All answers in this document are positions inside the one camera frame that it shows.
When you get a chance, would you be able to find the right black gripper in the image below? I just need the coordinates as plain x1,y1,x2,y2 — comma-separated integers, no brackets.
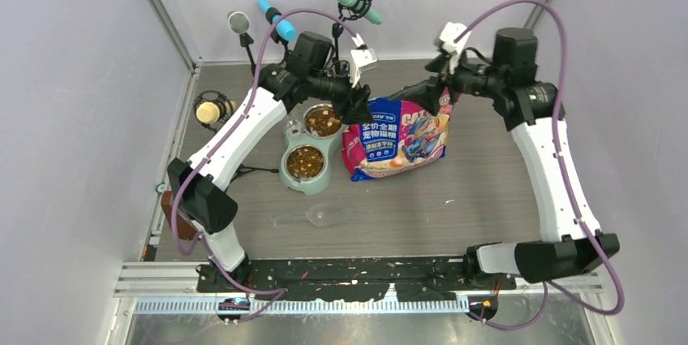
408,45,505,117

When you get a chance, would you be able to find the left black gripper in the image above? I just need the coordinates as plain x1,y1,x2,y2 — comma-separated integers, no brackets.
308,64,375,125

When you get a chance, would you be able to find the colourful cat food bag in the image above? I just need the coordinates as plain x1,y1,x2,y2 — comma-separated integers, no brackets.
342,91,454,182

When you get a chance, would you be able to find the clear plastic scoop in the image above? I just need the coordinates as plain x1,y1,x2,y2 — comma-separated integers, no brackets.
269,203,351,227

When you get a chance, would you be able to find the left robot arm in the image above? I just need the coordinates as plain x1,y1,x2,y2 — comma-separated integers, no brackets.
167,32,377,291

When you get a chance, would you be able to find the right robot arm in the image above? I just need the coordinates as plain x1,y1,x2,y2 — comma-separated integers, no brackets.
393,22,620,289

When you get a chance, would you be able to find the green double pet bowl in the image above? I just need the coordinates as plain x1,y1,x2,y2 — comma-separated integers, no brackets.
279,103,346,196

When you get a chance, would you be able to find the blue microphone on stand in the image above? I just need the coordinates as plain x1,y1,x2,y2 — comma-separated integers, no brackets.
256,0,298,43

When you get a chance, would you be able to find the green microphone on tripod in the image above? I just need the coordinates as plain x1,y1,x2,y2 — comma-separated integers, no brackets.
337,0,383,25

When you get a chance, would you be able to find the yellow microphone on tripod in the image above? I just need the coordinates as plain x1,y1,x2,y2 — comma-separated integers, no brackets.
193,89,279,193

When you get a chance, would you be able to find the silver round microphone stand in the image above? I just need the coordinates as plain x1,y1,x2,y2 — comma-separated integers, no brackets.
227,11,256,76

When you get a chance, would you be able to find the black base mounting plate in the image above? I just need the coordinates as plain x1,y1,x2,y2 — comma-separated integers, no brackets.
196,256,517,304

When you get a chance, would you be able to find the brown metronome box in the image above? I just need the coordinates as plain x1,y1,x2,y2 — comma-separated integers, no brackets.
160,190,199,241

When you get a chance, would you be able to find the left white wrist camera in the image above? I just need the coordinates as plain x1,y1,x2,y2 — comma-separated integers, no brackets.
349,33,378,88

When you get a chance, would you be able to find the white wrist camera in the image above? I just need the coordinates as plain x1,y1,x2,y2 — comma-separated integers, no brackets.
435,22,471,75
349,33,378,88

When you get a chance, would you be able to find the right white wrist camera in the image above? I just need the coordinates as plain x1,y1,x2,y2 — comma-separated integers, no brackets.
435,22,471,75

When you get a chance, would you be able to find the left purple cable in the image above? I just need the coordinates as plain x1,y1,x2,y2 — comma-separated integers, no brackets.
170,7,367,323

